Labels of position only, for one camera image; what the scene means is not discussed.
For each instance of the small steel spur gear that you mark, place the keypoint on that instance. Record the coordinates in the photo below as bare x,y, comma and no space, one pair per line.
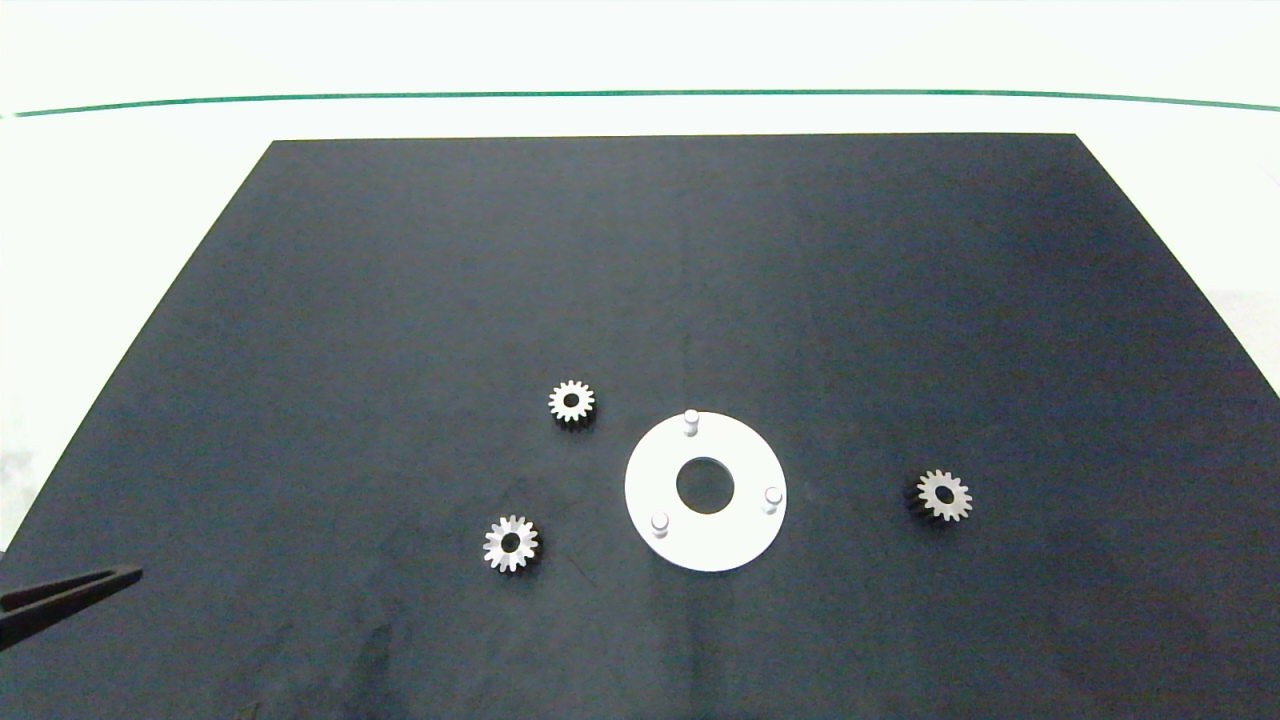
958,497
585,402
526,545

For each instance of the round white carrier plate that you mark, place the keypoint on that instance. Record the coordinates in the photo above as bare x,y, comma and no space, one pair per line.
705,545

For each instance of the dark rectangular work mat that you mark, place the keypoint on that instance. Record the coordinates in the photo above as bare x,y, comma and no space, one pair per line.
700,280

